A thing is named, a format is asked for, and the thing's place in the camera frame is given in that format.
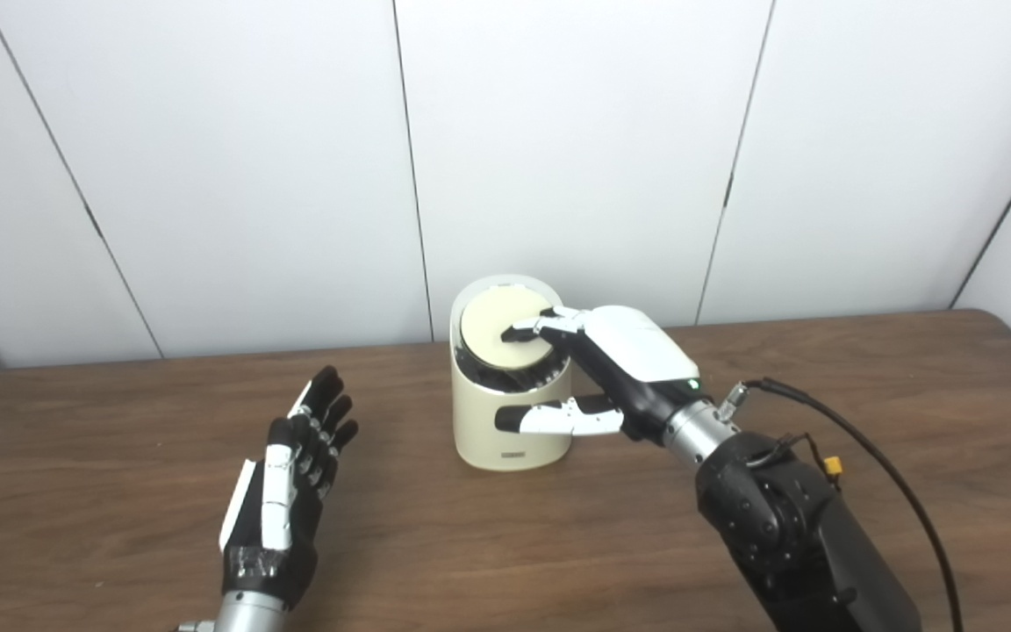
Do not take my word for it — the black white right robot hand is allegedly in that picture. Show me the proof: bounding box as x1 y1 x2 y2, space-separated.
495 305 704 442

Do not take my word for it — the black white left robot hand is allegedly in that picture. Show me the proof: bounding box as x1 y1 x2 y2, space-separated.
219 366 360 611

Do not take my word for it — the cream round bin lid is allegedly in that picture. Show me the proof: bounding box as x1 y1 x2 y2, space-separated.
459 287 556 370

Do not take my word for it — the cream-colored round bin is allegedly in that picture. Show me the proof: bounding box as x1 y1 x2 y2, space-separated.
450 275 574 472

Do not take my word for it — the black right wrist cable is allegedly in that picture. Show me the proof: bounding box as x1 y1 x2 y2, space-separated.
721 377 964 632

